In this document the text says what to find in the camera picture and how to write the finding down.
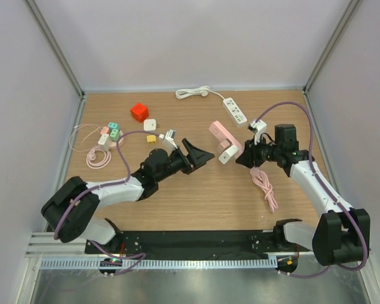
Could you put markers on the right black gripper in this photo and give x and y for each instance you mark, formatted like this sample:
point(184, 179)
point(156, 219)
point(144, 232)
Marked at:
point(249, 155)

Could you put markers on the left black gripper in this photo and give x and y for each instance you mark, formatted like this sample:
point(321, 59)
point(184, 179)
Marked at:
point(198, 157)

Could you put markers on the white 80W charger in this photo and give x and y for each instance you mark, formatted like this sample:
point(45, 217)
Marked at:
point(228, 153)

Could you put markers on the pink beige charger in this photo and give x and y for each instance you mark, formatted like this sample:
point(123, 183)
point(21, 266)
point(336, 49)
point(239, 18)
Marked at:
point(223, 146)

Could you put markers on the pink power strip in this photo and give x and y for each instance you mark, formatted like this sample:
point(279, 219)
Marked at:
point(222, 134)

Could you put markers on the white power strip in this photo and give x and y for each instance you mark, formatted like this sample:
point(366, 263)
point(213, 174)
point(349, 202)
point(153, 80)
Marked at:
point(234, 112)

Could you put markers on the yellow small plug adapter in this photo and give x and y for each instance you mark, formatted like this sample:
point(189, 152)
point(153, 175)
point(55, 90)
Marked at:
point(151, 139)

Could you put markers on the white square charger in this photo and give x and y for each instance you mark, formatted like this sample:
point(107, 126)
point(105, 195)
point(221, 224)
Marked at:
point(150, 124)

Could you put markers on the red cube plug adapter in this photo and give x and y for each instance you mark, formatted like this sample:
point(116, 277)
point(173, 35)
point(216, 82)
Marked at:
point(139, 112)

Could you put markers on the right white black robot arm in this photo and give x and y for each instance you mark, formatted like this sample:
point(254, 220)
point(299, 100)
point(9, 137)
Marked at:
point(342, 234)

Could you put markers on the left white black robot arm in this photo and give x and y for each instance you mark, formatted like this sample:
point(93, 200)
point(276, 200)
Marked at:
point(70, 211)

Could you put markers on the pink round socket base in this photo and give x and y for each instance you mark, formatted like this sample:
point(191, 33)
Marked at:
point(113, 145)

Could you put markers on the green plug adapter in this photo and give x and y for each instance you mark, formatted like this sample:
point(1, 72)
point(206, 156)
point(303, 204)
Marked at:
point(114, 135)

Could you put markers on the teal plug adapter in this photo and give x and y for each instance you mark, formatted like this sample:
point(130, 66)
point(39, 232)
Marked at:
point(113, 126)

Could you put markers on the small pink plug adapter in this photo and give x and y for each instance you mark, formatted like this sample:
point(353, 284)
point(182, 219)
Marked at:
point(105, 130)

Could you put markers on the white charger on round base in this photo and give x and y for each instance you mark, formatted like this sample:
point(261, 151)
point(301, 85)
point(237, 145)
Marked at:
point(104, 142)

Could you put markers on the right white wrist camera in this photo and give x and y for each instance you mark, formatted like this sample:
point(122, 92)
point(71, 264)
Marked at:
point(258, 128)

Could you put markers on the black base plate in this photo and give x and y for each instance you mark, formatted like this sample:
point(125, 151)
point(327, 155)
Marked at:
point(154, 242)

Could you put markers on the aluminium frame rail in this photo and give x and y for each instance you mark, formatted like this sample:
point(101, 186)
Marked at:
point(43, 244)

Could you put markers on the white slotted cable duct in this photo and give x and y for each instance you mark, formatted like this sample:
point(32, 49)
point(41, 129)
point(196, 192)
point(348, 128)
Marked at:
point(102, 263)

